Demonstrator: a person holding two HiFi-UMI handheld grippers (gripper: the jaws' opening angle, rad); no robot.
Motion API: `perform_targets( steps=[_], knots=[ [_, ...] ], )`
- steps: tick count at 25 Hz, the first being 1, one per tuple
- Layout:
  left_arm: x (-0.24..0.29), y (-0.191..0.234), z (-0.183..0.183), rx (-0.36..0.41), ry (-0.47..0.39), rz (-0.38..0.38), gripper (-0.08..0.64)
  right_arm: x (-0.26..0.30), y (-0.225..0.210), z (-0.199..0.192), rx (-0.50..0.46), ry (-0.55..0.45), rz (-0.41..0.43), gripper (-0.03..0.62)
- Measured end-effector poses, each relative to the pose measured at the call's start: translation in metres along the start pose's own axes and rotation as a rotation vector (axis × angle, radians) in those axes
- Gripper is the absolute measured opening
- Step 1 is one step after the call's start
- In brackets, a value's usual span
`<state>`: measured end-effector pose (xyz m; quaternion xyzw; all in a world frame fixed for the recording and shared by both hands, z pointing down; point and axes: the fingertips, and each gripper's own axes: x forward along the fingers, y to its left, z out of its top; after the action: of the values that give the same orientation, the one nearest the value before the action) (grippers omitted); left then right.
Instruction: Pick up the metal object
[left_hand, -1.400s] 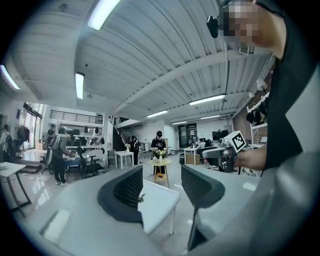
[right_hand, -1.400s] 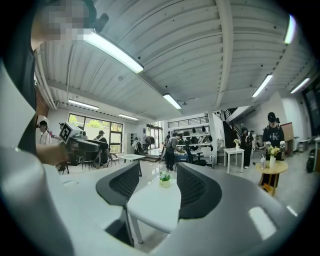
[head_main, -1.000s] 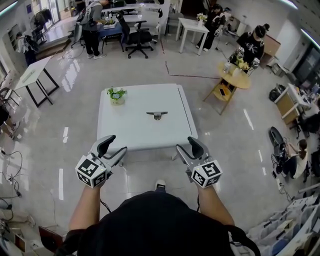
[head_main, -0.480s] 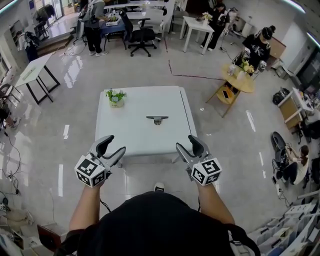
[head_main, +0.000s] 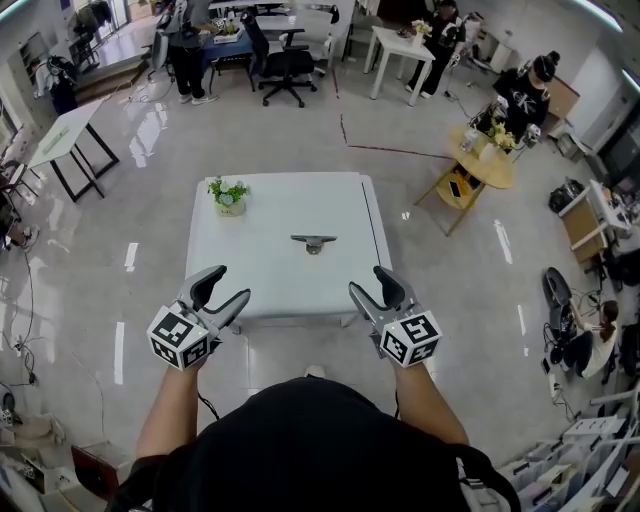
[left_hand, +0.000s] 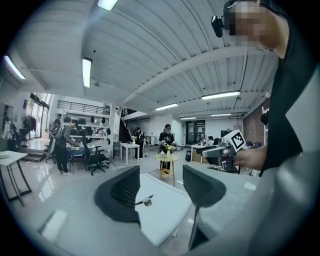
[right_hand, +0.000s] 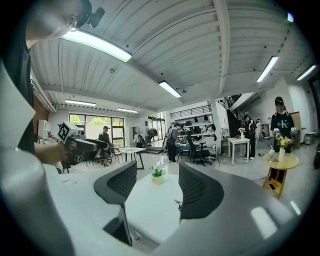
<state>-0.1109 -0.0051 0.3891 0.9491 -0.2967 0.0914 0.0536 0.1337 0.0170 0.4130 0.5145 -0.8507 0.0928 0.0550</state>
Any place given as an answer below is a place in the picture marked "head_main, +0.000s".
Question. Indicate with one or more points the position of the person's right forearm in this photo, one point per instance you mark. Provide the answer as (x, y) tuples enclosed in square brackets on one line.
[(427, 405)]

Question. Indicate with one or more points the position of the person's left forearm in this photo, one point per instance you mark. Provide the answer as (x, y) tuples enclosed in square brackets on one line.
[(167, 410)]

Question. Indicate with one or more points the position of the dark red case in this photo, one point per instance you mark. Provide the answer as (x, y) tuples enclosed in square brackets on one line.
[(95, 470)]

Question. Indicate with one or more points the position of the grey metal object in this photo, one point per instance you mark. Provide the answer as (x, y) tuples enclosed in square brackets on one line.
[(313, 241)]

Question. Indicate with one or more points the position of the small potted green plant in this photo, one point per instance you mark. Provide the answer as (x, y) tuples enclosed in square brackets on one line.
[(227, 195)]

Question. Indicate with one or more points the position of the black bag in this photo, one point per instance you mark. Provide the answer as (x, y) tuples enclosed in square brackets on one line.
[(566, 195)]

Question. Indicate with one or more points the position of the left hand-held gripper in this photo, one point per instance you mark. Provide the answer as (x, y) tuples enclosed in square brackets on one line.
[(177, 337)]

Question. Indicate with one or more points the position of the person's white shoe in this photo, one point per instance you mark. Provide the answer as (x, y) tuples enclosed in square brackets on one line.
[(316, 371)]

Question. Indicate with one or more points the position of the blue cloth covered table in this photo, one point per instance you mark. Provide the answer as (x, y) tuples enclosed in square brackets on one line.
[(227, 47)]

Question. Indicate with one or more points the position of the black office chair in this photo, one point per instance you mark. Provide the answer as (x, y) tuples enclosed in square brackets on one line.
[(287, 62)]

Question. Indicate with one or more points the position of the stack of white boxes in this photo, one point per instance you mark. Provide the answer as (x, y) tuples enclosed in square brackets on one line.
[(575, 465)]

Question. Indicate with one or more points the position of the white square side table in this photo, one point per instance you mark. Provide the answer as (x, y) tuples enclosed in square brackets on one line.
[(400, 47)]

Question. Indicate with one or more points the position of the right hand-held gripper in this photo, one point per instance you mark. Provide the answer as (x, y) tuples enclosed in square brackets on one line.
[(412, 340)]

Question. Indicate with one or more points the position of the white table with black legs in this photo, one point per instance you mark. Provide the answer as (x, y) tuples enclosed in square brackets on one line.
[(67, 130)]

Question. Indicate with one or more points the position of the yellow flowers in white vase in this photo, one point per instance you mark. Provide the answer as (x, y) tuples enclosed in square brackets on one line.
[(500, 137)]

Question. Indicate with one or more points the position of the round wooden table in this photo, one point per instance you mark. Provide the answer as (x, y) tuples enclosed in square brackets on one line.
[(487, 167)]

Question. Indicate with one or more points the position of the person's black shirt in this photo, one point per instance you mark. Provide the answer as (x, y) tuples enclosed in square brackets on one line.
[(310, 450)]

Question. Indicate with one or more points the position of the flower vase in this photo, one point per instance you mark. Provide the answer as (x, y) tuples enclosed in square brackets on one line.
[(421, 31)]

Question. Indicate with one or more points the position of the black low chair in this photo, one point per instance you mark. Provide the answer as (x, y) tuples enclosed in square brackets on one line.
[(557, 292)]

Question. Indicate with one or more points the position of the wooden cart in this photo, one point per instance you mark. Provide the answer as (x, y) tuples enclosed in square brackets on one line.
[(582, 225)]

